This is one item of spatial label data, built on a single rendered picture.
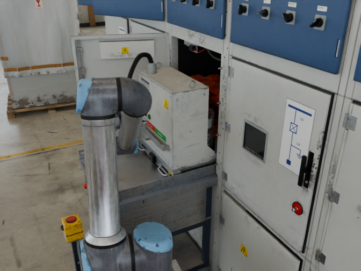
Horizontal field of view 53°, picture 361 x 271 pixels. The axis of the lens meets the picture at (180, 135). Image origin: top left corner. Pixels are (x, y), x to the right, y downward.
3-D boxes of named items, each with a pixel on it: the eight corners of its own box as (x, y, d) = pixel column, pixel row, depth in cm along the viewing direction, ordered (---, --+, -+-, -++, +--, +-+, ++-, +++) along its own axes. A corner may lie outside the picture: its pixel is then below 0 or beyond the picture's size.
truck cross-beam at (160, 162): (173, 182, 207) (173, 173, 204) (138, 144, 250) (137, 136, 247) (181, 180, 209) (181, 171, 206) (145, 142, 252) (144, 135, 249)
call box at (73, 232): (67, 244, 171) (64, 227, 167) (63, 234, 178) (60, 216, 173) (84, 238, 175) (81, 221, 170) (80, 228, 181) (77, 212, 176)
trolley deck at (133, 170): (107, 218, 190) (107, 208, 187) (79, 165, 240) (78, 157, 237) (217, 184, 218) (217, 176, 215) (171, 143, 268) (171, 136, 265)
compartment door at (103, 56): (85, 138, 264) (71, 34, 232) (171, 132, 273) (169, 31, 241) (84, 142, 258) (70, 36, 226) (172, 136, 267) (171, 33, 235)
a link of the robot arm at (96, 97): (132, 283, 134) (123, 78, 115) (83, 292, 129) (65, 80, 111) (127, 260, 148) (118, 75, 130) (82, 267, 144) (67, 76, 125)
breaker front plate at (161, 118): (171, 173, 207) (170, 93, 186) (139, 140, 246) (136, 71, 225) (173, 172, 208) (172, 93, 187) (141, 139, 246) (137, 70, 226)
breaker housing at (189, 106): (173, 173, 207) (172, 92, 186) (141, 139, 247) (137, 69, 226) (245, 153, 228) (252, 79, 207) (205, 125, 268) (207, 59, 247)
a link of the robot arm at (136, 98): (154, 69, 123) (135, 136, 185) (117, 70, 120) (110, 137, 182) (158, 100, 120) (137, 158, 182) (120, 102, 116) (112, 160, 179)
